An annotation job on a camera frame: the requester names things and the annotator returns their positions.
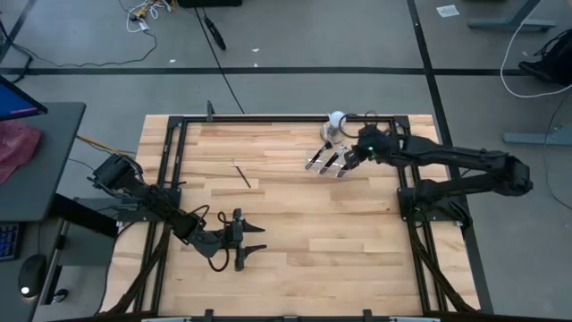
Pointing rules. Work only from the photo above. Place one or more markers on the black floor box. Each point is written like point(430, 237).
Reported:
point(210, 3)

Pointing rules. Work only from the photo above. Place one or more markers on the pink cloth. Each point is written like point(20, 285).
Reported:
point(18, 143)

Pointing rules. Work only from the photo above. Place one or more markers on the thin black makeup brush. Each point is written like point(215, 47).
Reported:
point(333, 160)
point(241, 174)

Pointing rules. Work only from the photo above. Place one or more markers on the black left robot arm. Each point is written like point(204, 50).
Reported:
point(152, 201)

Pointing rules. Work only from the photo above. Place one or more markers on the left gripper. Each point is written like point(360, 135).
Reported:
point(238, 237)

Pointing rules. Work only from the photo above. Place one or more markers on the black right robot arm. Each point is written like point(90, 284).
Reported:
point(447, 154)

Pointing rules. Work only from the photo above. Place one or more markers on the clear acrylic brush organizer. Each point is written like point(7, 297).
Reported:
point(333, 172)

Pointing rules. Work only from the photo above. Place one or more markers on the computer monitor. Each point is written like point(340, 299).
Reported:
point(18, 100)

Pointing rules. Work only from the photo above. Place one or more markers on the black frame clamp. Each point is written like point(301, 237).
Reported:
point(208, 315)
point(367, 315)

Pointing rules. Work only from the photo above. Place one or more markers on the white paper sheet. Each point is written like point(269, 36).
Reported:
point(448, 11)

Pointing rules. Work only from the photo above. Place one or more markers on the grey desk foot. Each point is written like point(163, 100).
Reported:
point(536, 136)
point(509, 24)

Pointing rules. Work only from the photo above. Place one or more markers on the black keyboard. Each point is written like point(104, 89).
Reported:
point(9, 241)

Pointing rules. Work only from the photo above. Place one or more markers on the black computer mouse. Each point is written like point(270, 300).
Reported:
point(32, 273)

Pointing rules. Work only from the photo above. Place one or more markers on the black backpack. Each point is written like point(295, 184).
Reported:
point(554, 62)

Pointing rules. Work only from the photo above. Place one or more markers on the large powder brush silver ferrule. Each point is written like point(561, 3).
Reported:
point(345, 170)

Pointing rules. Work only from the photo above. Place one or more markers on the grey desk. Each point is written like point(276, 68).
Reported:
point(53, 147)

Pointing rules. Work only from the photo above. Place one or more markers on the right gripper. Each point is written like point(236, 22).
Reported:
point(377, 145)

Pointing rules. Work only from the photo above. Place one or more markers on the black floor object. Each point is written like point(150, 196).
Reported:
point(215, 33)

